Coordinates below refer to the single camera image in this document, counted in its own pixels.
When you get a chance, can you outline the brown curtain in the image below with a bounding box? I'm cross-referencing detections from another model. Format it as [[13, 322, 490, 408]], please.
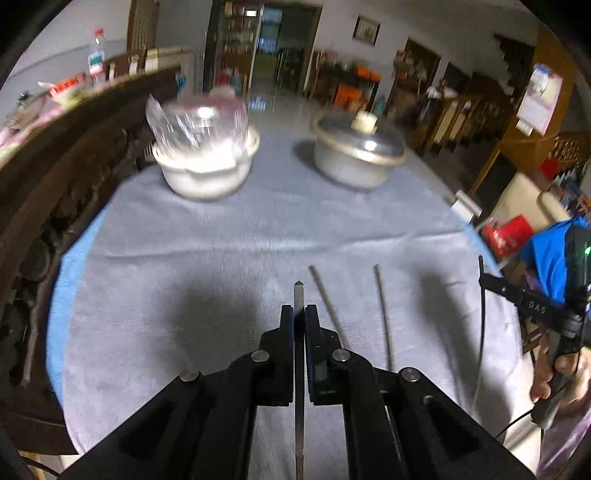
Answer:
[[127, 0, 160, 52]]

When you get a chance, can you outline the dark metal chopstick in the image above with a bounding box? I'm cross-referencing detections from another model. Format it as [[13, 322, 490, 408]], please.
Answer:
[[308, 266, 348, 350], [473, 255, 486, 419], [373, 263, 393, 373], [294, 281, 306, 480]]

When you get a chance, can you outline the orange cardboard box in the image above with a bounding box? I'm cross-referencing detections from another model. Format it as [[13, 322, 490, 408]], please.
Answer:
[[335, 85, 365, 108]]

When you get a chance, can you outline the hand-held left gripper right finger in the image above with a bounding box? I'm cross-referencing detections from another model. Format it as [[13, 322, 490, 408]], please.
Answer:
[[305, 304, 539, 480]]

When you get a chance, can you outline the dark wooden side table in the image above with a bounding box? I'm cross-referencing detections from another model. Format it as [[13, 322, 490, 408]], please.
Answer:
[[314, 51, 384, 109]]

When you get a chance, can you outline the white ceramic pot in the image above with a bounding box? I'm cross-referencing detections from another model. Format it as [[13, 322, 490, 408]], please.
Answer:
[[151, 128, 261, 202]]

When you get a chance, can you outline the glass bowl with lid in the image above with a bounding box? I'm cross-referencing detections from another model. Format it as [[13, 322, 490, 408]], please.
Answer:
[[4, 92, 44, 131]]

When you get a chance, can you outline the wooden stair railing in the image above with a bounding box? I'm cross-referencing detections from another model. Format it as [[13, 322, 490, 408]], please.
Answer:
[[409, 90, 520, 160]]

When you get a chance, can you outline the black cable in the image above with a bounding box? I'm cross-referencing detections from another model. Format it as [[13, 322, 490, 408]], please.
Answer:
[[495, 410, 533, 439], [17, 453, 62, 477]]

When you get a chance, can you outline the carved wooden sideboard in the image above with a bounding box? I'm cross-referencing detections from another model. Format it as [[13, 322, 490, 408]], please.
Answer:
[[0, 62, 184, 457]]

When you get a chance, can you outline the blue table cover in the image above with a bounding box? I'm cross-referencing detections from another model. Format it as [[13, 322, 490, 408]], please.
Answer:
[[46, 203, 505, 403]]

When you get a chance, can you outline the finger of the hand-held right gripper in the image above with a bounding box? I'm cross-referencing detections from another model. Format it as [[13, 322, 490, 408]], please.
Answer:
[[479, 274, 570, 320]]

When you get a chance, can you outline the grey tablecloth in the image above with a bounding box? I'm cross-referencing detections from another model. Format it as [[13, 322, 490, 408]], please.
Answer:
[[60, 127, 541, 469]]

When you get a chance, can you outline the red and white bowl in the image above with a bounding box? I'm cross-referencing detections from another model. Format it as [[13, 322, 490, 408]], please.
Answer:
[[46, 76, 94, 103]]

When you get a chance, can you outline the clear plastic water bottle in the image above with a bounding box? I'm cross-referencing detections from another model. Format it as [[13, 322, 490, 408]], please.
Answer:
[[87, 28, 107, 86]]

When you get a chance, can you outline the wooden shelf cabinet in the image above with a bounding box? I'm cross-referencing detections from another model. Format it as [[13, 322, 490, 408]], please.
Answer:
[[210, 0, 264, 90]]

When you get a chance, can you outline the person's right forearm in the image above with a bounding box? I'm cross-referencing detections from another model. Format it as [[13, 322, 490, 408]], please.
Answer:
[[537, 401, 591, 468]]

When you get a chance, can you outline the red packet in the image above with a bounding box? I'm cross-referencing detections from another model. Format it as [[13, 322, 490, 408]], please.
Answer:
[[480, 213, 536, 259]]

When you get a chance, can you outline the beige sofa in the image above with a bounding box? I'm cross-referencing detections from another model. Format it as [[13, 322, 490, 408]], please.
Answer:
[[492, 173, 571, 232]]

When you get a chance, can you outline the person's right hand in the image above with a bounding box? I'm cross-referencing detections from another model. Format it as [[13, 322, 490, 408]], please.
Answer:
[[529, 332, 591, 409]]

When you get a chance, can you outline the aluminium pot lid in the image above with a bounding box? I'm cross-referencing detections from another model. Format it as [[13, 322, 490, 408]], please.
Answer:
[[313, 111, 410, 161]]

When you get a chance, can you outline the blue cloth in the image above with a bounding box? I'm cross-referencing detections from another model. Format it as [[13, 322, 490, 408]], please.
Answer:
[[521, 217, 589, 306]]

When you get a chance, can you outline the aluminium pot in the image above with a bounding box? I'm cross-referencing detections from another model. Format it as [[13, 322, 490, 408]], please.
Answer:
[[310, 117, 411, 190]]

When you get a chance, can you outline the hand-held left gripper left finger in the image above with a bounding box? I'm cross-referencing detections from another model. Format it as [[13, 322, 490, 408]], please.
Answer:
[[60, 304, 296, 480]]

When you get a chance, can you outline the clear plastic bag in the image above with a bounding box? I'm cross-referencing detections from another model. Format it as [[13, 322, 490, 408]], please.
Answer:
[[145, 94, 250, 151]]

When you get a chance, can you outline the framed wall picture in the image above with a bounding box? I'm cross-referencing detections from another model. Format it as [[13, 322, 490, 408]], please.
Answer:
[[353, 15, 382, 46]]

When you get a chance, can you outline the wall calendar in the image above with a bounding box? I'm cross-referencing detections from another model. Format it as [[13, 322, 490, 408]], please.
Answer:
[[516, 64, 564, 136]]

